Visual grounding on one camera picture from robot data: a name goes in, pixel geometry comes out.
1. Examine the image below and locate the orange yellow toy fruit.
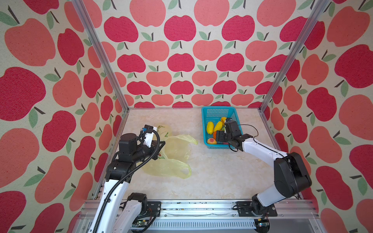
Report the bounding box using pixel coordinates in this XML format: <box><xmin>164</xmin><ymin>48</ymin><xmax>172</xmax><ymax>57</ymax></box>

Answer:
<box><xmin>220</xmin><ymin>117</ymin><xmax>227</xmax><ymax>124</ymax></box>

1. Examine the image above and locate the aluminium post left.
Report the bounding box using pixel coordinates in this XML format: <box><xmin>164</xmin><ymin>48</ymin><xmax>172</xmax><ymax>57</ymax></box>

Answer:
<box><xmin>72</xmin><ymin>1</ymin><xmax>129</xmax><ymax>114</ymax></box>

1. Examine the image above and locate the turquoise plastic basket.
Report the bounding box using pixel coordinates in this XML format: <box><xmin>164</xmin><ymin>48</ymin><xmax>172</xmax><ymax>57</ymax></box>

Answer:
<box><xmin>201</xmin><ymin>106</ymin><xmax>240</xmax><ymax>150</ymax></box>

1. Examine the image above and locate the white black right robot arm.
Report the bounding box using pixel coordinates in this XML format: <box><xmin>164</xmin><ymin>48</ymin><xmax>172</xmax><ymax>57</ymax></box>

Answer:
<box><xmin>216</xmin><ymin>131</ymin><xmax>312</xmax><ymax>215</ymax></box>

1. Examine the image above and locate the aluminium post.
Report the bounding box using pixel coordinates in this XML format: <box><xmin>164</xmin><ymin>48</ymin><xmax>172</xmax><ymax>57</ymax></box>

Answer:
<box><xmin>258</xmin><ymin>0</ymin><xmax>331</xmax><ymax>114</ymax></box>
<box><xmin>72</xmin><ymin>1</ymin><xmax>129</xmax><ymax>114</ymax></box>

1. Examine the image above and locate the yellow plastic bag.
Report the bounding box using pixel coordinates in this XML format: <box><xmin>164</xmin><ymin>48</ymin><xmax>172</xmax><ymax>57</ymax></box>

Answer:
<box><xmin>142</xmin><ymin>125</ymin><xmax>198</xmax><ymax>179</ymax></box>

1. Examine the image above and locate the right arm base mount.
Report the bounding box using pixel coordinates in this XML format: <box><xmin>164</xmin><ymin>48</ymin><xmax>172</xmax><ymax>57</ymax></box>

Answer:
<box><xmin>232</xmin><ymin>194</ymin><xmax>278</xmax><ymax>217</ymax></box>

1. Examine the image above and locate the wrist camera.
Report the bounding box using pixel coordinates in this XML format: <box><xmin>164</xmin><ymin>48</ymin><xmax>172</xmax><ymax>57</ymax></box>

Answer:
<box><xmin>224</xmin><ymin>118</ymin><xmax>241</xmax><ymax>138</ymax></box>
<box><xmin>141</xmin><ymin>125</ymin><xmax>157</xmax><ymax>148</ymax></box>

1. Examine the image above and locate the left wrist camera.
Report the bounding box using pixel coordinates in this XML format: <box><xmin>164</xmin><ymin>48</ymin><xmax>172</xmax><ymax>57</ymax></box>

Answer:
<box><xmin>141</xmin><ymin>125</ymin><xmax>157</xmax><ymax>148</ymax></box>

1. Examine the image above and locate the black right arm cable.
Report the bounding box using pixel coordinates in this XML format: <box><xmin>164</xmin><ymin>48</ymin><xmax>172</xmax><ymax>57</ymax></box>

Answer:
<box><xmin>228</xmin><ymin>124</ymin><xmax>288</xmax><ymax>155</ymax></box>

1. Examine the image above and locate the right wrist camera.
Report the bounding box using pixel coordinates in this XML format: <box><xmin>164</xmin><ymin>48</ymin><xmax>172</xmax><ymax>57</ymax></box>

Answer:
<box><xmin>224</xmin><ymin>118</ymin><xmax>241</xmax><ymax>138</ymax></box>

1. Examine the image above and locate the yellow peach toy fruit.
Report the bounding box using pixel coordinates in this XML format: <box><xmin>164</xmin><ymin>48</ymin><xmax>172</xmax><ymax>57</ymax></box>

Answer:
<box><xmin>207</xmin><ymin>138</ymin><xmax>217</xmax><ymax>145</ymax></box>

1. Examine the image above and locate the yellow toy banana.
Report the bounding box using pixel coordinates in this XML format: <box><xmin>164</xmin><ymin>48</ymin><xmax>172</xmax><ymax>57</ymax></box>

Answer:
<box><xmin>206</xmin><ymin>121</ymin><xmax>215</xmax><ymax>135</ymax></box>
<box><xmin>214</xmin><ymin>121</ymin><xmax>224</xmax><ymax>132</ymax></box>

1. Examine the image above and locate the aluminium post right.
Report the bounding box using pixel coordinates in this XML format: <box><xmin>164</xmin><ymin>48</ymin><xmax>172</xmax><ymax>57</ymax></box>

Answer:
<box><xmin>258</xmin><ymin>0</ymin><xmax>331</xmax><ymax>114</ymax></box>

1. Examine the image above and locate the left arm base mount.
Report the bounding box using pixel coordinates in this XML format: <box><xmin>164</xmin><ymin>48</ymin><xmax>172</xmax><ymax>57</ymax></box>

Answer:
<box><xmin>123</xmin><ymin>193</ymin><xmax>161</xmax><ymax>217</ymax></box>

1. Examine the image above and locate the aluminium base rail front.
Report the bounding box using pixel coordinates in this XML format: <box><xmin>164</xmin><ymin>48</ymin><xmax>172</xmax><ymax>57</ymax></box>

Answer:
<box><xmin>72</xmin><ymin>198</ymin><xmax>324</xmax><ymax>233</ymax></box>

